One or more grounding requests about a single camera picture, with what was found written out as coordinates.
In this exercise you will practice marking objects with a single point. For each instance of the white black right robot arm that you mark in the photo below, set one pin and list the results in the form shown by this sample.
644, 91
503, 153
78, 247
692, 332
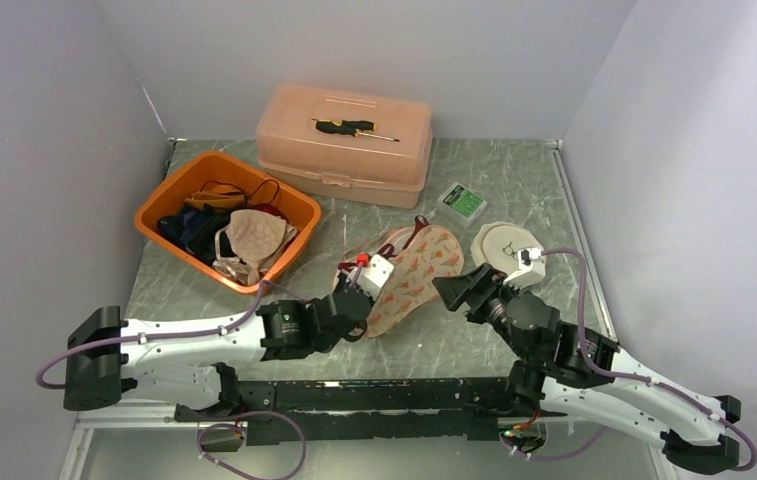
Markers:
562, 368

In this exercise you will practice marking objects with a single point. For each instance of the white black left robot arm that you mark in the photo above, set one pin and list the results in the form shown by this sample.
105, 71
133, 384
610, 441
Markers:
193, 363

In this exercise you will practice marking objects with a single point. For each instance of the beige lace bra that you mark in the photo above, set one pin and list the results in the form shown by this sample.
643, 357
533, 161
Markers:
250, 244

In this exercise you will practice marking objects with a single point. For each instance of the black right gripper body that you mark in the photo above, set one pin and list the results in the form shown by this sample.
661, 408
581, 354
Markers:
492, 309

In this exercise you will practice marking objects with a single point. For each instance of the aluminium frame rail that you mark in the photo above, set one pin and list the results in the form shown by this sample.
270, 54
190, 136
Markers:
132, 419

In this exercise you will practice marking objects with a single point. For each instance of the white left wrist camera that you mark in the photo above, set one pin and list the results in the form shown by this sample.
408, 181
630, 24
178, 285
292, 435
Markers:
371, 273

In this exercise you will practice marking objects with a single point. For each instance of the dark blue cloth garment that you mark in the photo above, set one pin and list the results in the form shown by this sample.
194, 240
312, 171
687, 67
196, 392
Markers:
176, 229

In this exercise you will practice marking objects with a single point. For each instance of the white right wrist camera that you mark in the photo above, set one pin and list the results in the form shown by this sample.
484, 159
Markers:
531, 269

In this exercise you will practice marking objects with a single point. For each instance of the black cloth garment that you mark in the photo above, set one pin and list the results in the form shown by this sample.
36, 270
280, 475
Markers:
198, 233

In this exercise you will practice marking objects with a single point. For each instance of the pink translucent toolbox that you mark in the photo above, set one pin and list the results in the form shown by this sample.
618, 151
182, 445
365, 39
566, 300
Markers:
361, 169

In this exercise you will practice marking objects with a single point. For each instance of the small green-labelled plastic box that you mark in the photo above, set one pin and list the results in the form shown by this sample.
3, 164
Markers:
460, 204

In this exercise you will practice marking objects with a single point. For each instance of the orange plastic basin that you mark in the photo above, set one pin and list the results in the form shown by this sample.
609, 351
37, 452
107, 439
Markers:
300, 210

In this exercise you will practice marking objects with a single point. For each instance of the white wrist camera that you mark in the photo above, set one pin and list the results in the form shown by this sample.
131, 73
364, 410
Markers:
531, 269
371, 273

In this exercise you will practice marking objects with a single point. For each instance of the black yellow screwdriver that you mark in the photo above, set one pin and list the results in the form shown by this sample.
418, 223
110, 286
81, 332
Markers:
353, 128

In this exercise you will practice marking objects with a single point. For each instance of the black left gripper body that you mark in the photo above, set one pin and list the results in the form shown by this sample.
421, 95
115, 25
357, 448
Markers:
341, 284

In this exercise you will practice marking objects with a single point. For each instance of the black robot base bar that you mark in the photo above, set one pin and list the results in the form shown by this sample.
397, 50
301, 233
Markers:
273, 412

